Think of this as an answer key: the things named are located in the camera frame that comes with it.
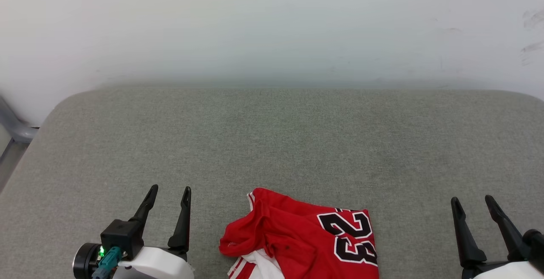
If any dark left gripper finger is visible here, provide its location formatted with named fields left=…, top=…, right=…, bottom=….
left=167, top=186, right=192, bottom=254
left=128, top=184, right=159, bottom=224

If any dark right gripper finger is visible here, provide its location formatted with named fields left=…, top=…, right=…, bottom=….
left=450, top=197, right=487, bottom=267
left=484, top=194, right=532, bottom=262

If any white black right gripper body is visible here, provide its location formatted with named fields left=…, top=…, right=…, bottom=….
left=461, top=229, right=544, bottom=279

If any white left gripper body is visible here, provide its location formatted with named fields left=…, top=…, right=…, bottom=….
left=113, top=246, right=195, bottom=279

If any red white number 23 jersey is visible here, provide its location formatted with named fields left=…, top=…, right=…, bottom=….
left=219, top=187, right=380, bottom=279

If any grey fabric sofa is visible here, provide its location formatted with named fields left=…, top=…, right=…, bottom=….
left=0, top=86, right=544, bottom=279

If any teal camera cable connector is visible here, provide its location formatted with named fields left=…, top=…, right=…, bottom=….
left=91, top=246, right=123, bottom=279

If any grey metal frame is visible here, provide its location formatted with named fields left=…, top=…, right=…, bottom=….
left=0, top=96, right=40, bottom=192

